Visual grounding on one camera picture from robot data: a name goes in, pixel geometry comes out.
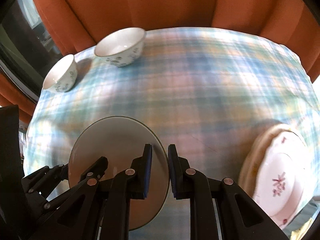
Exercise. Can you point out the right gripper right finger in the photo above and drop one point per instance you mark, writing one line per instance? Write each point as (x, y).
(219, 209)

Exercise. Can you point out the plain grey plate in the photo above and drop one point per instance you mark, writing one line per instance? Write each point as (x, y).
(121, 139)

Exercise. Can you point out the plaid tablecloth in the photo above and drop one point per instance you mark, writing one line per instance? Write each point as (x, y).
(209, 91)

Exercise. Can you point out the white plate pink flowers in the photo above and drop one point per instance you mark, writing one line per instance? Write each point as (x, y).
(284, 182)

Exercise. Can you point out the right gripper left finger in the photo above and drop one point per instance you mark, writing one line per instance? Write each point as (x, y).
(95, 209)

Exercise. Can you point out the small white floral bowl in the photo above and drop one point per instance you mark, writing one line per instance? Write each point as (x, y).
(62, 75)

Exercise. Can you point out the large white floral bowl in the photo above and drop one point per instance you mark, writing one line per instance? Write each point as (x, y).
(122, 47)

